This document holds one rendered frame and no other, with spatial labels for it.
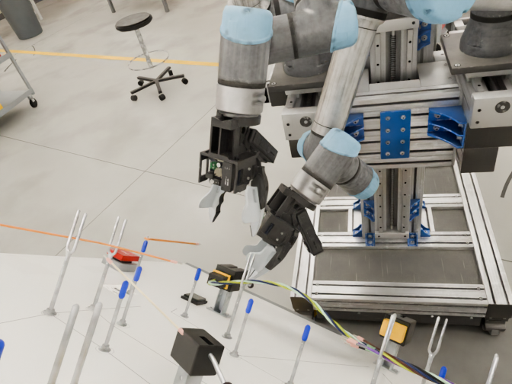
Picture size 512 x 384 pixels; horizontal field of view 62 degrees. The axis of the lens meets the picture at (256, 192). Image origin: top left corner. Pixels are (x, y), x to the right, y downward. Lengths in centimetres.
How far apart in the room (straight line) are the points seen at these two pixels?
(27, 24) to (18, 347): 727
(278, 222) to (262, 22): 39
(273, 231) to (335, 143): 21
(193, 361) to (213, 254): 197
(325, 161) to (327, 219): 131
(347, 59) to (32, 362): 77
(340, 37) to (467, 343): 153
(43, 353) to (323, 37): 59
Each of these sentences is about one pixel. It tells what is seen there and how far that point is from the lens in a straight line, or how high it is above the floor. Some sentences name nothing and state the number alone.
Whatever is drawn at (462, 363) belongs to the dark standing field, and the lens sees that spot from 197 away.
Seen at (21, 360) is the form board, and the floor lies 138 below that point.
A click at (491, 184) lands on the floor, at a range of 269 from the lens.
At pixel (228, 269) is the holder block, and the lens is 80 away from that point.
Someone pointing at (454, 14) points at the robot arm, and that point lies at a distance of 87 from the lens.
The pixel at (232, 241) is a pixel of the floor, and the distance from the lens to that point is 244.
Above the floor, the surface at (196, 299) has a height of 108.
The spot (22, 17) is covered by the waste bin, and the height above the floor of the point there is 31.
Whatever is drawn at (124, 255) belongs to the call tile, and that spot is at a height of 112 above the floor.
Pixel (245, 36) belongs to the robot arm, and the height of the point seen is 152.
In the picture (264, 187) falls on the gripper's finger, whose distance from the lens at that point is 70.
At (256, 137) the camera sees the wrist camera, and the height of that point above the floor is 136.
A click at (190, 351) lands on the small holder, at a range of 46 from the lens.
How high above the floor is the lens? 173
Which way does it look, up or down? 40 degrees down
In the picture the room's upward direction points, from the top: 15 degrees counter-clockwise
